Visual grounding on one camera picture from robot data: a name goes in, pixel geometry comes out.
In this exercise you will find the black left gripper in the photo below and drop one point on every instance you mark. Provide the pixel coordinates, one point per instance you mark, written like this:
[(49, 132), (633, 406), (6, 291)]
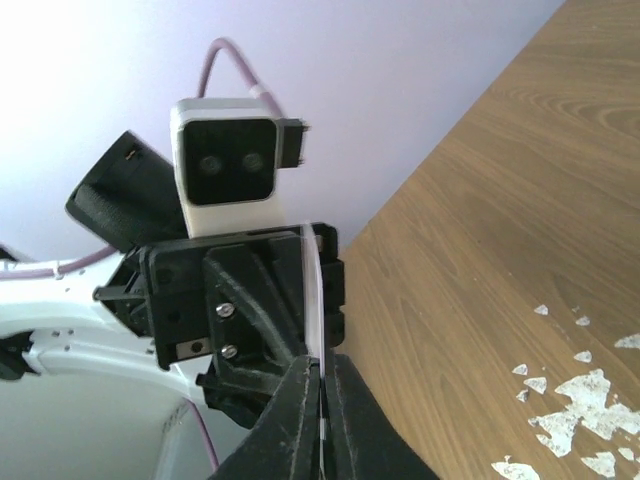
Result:
[(238, 295)]

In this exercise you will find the white red card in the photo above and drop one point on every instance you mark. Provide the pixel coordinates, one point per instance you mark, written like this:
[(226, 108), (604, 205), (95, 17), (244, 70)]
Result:
[(315, 327)]

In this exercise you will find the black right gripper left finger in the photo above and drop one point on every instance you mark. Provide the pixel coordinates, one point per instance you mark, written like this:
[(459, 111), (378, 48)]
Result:
[(284, 443)]

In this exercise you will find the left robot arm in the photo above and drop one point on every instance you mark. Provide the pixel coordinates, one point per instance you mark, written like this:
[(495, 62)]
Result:
[(82, 393)]

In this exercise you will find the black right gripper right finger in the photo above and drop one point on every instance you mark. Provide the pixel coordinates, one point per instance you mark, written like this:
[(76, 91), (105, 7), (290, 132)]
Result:
[(360, 441)]

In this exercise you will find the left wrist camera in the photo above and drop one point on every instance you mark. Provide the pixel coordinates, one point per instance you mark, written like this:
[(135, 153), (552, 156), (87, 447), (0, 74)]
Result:
[(227, 154)]

